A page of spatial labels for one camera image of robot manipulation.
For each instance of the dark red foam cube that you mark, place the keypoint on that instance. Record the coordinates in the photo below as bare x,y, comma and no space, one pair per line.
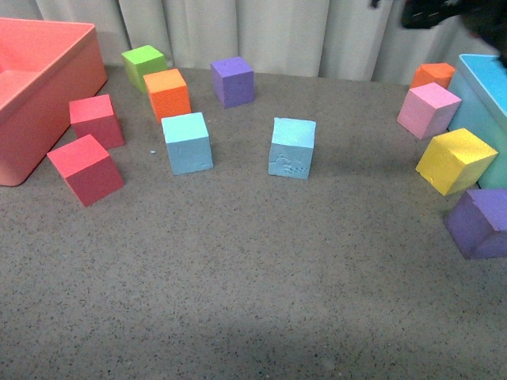
96,116

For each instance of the pink plastic bin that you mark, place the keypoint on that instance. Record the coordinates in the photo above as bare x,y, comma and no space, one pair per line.
44,66

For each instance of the pink foam cube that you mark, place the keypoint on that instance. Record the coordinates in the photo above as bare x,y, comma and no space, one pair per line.
428,110

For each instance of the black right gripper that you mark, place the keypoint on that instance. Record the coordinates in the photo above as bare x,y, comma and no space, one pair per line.
483,19

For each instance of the orange foam cube by bin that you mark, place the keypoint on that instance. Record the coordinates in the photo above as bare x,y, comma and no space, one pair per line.
439,73

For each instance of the light blue plastic bin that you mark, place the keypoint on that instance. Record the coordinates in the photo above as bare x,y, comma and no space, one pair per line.
480,82

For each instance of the dented light blue foam cube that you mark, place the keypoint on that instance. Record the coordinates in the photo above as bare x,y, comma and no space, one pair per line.
292,148

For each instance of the yellow foam cube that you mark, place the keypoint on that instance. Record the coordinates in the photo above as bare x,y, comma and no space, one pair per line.
455,160

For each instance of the white curtain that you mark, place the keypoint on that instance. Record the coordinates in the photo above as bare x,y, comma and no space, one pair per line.
327,39

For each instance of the green foam cube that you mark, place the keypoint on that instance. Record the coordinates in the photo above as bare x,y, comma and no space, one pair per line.
142,61

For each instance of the purple foam cube near bin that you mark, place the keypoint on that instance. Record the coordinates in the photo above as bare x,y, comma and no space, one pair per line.
477,223

